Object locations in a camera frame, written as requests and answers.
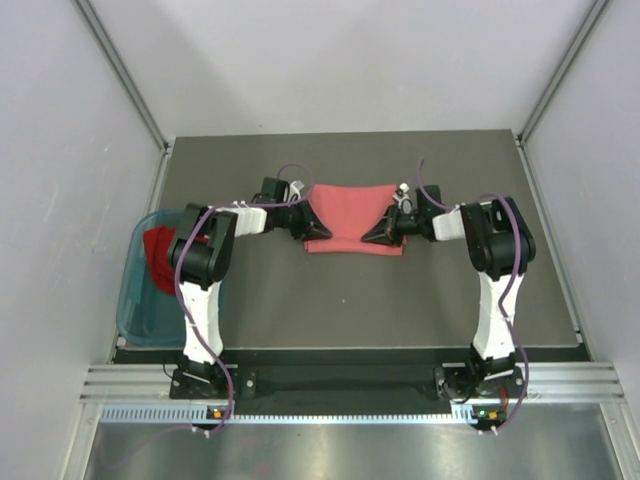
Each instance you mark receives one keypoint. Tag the aluminium frame post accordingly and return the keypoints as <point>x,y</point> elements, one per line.
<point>588,24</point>
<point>109,50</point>

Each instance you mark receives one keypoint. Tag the right aluminium frame post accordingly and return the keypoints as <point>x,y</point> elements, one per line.
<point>588,24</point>

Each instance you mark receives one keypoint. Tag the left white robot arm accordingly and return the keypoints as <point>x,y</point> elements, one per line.
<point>200,254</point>

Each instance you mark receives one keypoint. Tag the slotted cable duct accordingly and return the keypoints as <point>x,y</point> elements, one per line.
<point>202,414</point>

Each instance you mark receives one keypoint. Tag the pink t shirt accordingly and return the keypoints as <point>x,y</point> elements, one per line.
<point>349,213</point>

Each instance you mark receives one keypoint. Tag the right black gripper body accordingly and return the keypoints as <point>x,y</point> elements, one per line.
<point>405,224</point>

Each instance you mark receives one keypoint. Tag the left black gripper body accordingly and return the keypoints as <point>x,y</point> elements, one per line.
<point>293,218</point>

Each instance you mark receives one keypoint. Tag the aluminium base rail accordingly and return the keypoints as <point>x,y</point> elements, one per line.
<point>549,382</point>

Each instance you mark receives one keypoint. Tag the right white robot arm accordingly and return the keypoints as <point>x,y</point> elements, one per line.
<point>500,246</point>

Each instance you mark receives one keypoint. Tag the dark red t shirt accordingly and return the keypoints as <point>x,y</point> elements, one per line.
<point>156,242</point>

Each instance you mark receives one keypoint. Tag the teal plastic basket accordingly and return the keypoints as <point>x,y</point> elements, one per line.
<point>147,317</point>

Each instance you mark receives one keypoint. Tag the left aluminium frame post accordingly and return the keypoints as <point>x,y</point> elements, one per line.
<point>109,50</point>

